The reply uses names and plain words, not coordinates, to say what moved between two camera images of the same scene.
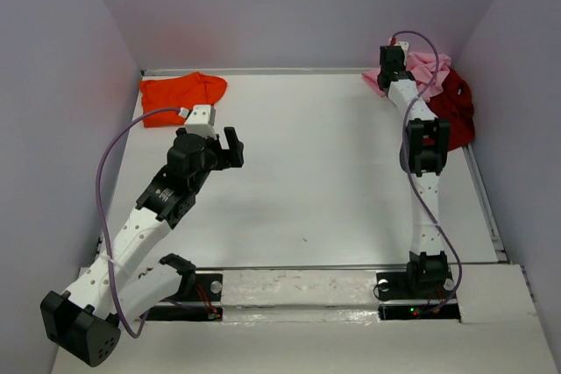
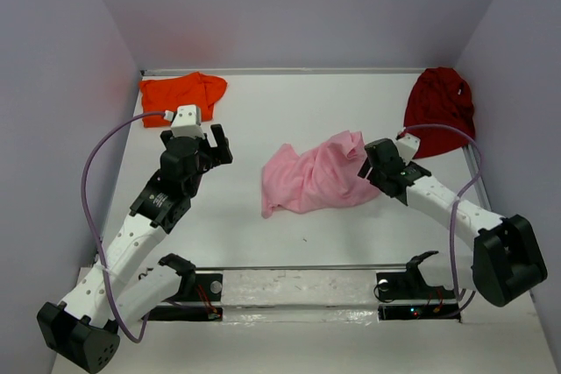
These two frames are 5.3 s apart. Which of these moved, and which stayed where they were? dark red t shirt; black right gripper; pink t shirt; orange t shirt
Moved: black right gripper; pink t shirt
Stayed: orange t shirt; dark red t shirt
